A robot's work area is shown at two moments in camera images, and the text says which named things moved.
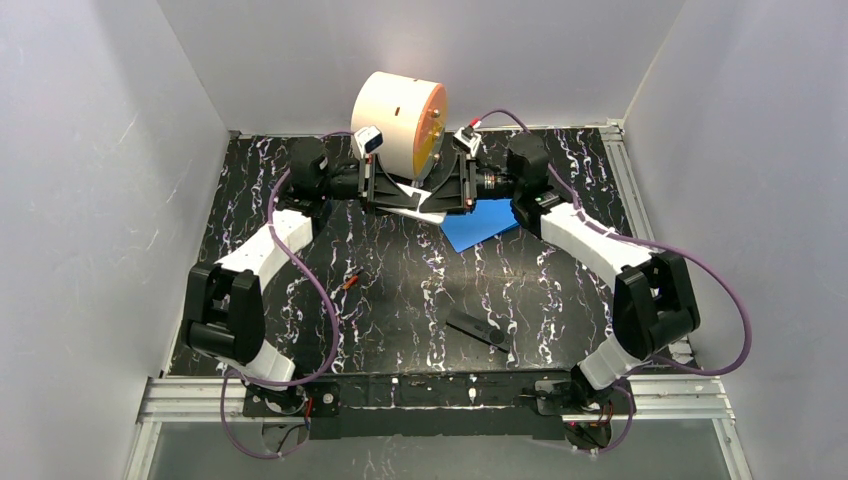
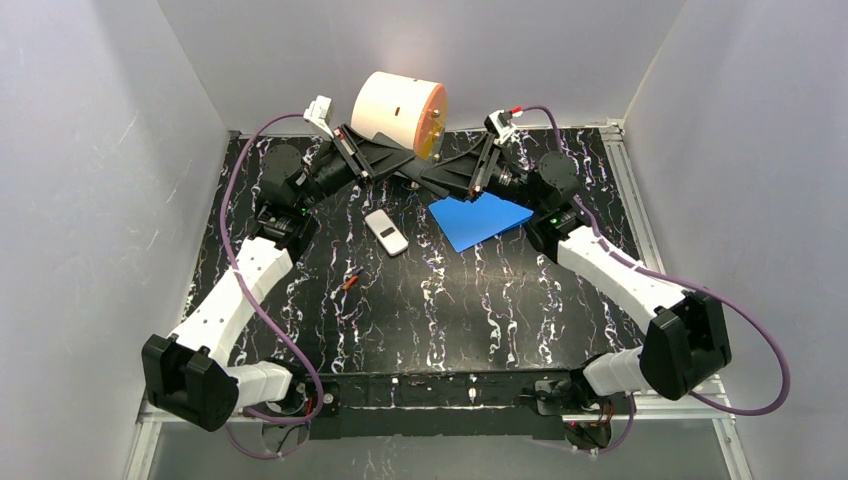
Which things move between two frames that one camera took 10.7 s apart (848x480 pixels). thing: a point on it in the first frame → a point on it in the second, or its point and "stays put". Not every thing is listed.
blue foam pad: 489,218 stays put
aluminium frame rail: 687,394 stays put
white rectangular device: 468,139 → 499,125
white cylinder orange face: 405,117 stays put
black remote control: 495,334 → 414,169
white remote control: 433,216 → 387,232
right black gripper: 470,182 → 484,164
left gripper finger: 394,205 → 393,168
